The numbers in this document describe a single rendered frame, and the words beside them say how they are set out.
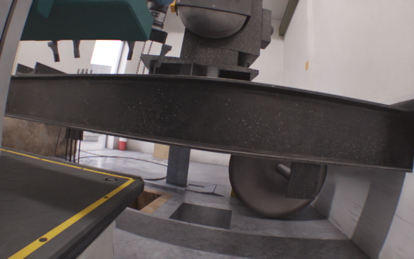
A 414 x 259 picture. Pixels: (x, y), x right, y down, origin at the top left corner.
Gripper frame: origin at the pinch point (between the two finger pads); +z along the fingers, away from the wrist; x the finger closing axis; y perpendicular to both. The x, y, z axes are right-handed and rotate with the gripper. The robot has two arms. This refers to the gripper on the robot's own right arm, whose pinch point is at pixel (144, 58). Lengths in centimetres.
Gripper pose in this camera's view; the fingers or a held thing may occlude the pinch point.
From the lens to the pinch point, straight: 88.2
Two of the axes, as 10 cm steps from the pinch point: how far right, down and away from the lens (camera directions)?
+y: 0.7, 3.8, -9.2
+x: 9.5, 2.6, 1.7
